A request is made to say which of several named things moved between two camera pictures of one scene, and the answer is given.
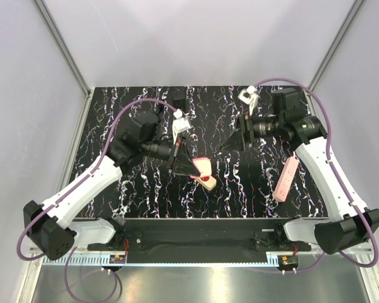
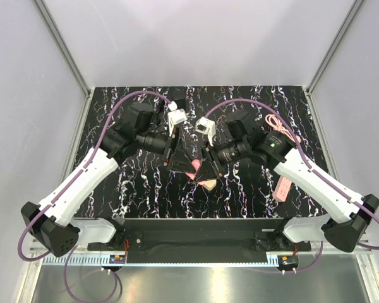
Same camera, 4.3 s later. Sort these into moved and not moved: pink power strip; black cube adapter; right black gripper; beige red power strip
Moved: right black gripper
Not moved: black cube adapter; pink power strip; beige red power strip
